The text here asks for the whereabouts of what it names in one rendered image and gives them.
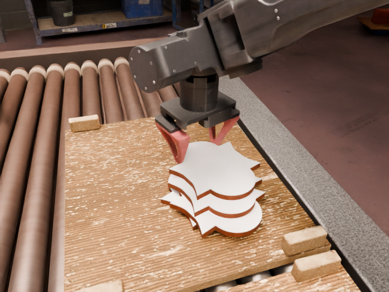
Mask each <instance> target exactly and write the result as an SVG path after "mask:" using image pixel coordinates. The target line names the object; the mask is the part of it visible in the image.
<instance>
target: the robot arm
mask: <svg viewBox="0 0 389 292"><path fill-rule="evenodd" d="M388 3H389V0H224V1H222V2H220V3H218V4H216V5H215V6H213V7H211V8H209V9H208V10H206V11H204V12H203V13H200V14H199V15H197V16H198V18H199V22H200V24H199V25H198V26H196V27H192V28H187V29H184V30H182V31H177V32H173V33H171V34H168V37H167V38H164V39H160V40H157V41H153V42H149V43H146V44H143V45H139V46H136V47H133V48H132V49H131V51H130V54H129V67H130V71H131V74H132V77H133V79H134V81H135V82H136V84H137V85H138V87H139V88H140V89H141V90H143V91H144V92H146V93H153V92H155V91H157V90H160V89H162V88H165V87H167V86H170V85H173V84H175V83H177V82H179V97H177V98H174V99H172V100H168V101H165V102H163V103H160V112H161V113H162V114H160V115H158V116H155V125H156V126H157V128H158V129H159V131H160V132H161V134H162V136H163V137H164V139H165V140H166V141H167V143H168V145H169V147H170V150H171V152H172V154H173V157H174V159H175V161H176V162H177V163H178V164H180V163H182V162H183V161H184V158H185V155H186V151H187V148H188V145H189V142H190V136H189V135H188V134H186V133H185V132H184V131H183V130H186V129H187V126H189V125H191V124H194V123H196V122H199V124H200V125H201V126H202V127H204V128H208V131H209V136H210V142H211V143H214V144H216V145H217V146H219V145H220V143H221V142H222V140H223V139H224V138H225V136H226V135H227V134H228V132H229V131H230V130H231V128H232V127H233V126H234V125H235V124H236V122H237V121H238V120H239V117H240V111H239V110H238V109H236V100H234V99H232V98H230V97H229V96H227V95H225V94H223V93H222V92H220V91H218V86H219V77H222V76H225V75H229V78H230V79H233V78H237V77H240V76H244V75H248V74H250V73H253V72H255V71H258V70H261V69H262V68H263V65H262V63H263V60H262V57H265V56H267V55H270V54H272V53H274V52H277V51H279V50H282V49H284V48H285V47H287V46H289V45H291V44H293V43H295V42H297V41H298V39H300V38H301V37H303V36H304V35H306V34H308V33H309V32H311V31H312V30H315V29H317V28H320V27H322V26H325V25H328V24H331V23H334V22H336V21H339V20H343V19H346V18H348V17H351V16H354V15H356V14H360V13H363V12H365V11H368V10H371V9H374V8H377V7H379V6H383V5H386V4H388ZM175 120H176V121H175ZM222 122H223V123H224V125H223V127H222V128H221V131H220V132H219V134H218V136H217V138H216V135H215V125H217V124H220V123H222ZM181 129H183V130H181ZM175 145H176V146H177V147H176V146H175Z"/></svg>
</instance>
